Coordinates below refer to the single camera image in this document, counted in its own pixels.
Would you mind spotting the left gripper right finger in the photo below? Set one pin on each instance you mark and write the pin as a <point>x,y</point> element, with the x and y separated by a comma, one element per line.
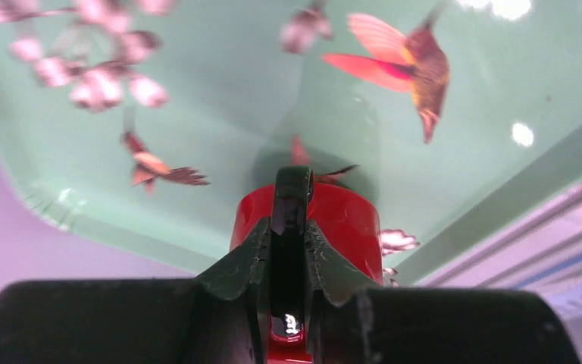
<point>337,305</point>

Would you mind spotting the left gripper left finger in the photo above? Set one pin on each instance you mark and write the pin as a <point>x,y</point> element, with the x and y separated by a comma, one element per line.
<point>230,317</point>

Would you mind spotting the green floral tray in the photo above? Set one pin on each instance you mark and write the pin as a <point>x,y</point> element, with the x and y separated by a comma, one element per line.
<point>144,131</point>

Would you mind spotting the red mug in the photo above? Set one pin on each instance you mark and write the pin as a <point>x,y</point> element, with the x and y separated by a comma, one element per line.
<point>350,224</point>

